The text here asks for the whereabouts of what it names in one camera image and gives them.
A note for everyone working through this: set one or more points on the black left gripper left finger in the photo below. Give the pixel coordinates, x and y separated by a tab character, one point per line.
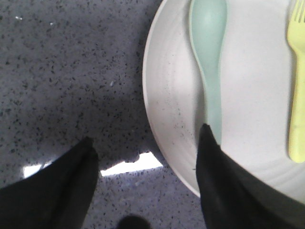
57	197

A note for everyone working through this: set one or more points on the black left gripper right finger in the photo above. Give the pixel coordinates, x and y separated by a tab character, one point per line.
232	198

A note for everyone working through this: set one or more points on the yellow plastic fork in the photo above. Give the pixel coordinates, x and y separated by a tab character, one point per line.
296	40

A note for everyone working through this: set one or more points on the teal green plastic spoon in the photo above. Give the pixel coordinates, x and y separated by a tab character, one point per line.
207	23

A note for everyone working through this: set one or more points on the beige round plate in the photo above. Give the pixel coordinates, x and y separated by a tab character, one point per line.
257	69

